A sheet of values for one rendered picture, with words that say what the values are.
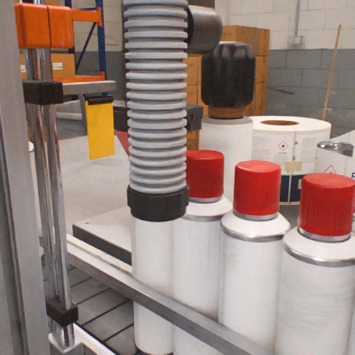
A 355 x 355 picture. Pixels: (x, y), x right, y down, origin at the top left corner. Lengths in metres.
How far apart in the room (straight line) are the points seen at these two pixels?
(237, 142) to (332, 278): 0.39
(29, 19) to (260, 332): 0.28
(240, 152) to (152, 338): 0.33
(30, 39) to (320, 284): 0.26
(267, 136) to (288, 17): 4.36
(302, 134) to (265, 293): 0.53
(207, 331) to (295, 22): 4.82
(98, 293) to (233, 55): 0.37
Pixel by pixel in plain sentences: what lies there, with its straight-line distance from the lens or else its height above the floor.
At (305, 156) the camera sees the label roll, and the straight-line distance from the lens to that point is 0.83.
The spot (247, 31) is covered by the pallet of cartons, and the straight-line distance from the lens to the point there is 3.99.
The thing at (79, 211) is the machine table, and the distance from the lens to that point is 0.95.
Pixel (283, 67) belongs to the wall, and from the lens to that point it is 5.14.
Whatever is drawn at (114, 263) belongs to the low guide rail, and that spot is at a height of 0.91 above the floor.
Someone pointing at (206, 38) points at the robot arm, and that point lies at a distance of 0.50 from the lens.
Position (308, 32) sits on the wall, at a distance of 5.04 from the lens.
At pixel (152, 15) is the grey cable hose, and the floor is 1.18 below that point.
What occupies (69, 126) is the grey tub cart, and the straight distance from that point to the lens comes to 2.85.
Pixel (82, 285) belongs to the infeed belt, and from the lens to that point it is 0.56.
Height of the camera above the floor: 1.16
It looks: 17 degrees down
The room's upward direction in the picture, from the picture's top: straight up
